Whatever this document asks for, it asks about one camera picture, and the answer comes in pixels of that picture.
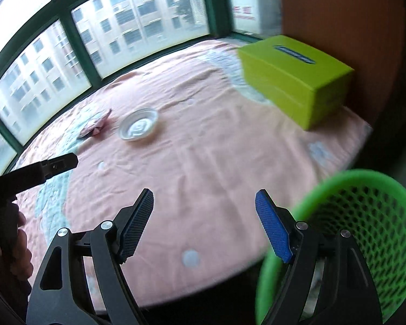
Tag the round labelled plastic lid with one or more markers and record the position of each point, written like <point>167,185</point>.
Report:
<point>138,125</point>

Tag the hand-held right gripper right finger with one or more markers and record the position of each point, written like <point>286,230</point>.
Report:
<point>272,226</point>

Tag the green plastic mesh basket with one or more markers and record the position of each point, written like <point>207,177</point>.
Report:
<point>358,179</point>

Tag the white unit with red print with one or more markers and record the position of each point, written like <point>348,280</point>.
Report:
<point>247,3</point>

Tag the pink snack wrapper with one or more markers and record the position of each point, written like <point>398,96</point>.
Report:
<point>94,127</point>

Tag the lime green cardboard box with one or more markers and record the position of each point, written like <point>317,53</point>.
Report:
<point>291,81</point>

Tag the green window frame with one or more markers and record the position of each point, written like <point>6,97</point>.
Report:
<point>66,23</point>

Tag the person's left hand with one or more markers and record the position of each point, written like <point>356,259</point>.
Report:
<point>22,260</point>

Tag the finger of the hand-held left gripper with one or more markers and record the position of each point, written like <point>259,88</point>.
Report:
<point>54,165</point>

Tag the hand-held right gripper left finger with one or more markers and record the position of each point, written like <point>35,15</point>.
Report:
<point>138,223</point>

